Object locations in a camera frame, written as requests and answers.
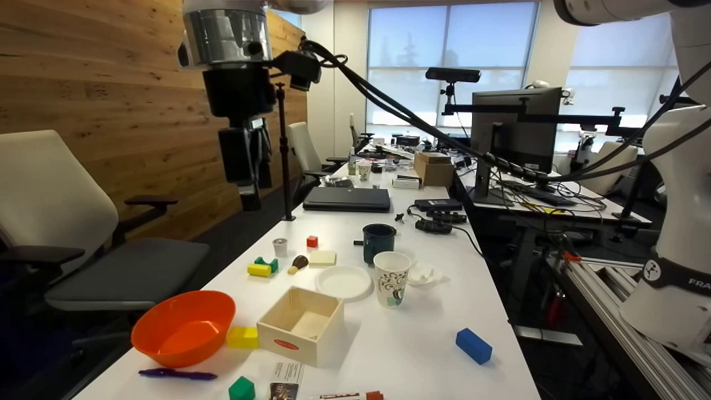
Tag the grey aluminium rail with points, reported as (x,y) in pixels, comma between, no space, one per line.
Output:
(630,325)

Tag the white grey office chair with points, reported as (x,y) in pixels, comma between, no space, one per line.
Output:
(44,191)

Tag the black bar camera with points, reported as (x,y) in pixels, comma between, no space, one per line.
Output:
(451,73)

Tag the small red cube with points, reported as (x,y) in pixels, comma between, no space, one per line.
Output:
(312,241)

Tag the red brown block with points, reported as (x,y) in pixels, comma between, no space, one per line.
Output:
(376,395)

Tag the white label strip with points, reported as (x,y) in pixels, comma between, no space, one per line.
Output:
(340,395)

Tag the blue rectangular block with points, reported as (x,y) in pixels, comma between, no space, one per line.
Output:
(474,344)

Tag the black computer monitor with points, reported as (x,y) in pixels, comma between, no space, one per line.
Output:
(518,122)

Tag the black table camera unit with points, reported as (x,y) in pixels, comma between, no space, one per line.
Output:
(438,205)

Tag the printed white paper cup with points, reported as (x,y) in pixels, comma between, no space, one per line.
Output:
(391,280)

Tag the small white cup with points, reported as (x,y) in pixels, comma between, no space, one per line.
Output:
(281,247)

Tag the black tripod pole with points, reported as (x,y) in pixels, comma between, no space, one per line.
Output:
(282,146)

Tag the tall white cup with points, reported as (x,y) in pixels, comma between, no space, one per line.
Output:
(362,170)

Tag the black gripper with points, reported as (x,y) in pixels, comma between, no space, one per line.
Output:
(238,156)

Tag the printed photo card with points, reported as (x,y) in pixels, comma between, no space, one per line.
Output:
(286,381)

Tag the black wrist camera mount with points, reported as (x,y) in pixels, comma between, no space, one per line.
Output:
(237,90)

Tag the orange plastic bowl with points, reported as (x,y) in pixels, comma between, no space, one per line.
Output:
(180,325)

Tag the white square box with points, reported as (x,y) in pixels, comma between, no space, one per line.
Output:
(296,335)

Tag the brown cardboard box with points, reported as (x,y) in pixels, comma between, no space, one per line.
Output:
(434,170)

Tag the crumpled white tissue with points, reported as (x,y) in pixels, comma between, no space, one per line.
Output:
(424,277)

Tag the yellow square block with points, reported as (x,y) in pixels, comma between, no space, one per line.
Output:
(243,337)

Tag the round white plate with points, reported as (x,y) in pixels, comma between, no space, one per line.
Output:
(343,283)

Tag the dark green mug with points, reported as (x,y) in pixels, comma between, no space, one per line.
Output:
(379,243)

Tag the purple pen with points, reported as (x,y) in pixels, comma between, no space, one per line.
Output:
(179,373)

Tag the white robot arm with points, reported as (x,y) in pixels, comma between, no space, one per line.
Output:
(689,185)

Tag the brown beige toy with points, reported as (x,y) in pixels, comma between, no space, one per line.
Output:
(299,263)

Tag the small black clip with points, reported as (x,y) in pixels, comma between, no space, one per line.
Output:
(400,216)

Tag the black laptop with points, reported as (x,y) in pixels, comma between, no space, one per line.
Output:
(347,197)

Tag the flat white square item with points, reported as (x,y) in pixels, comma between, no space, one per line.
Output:
(323,257)

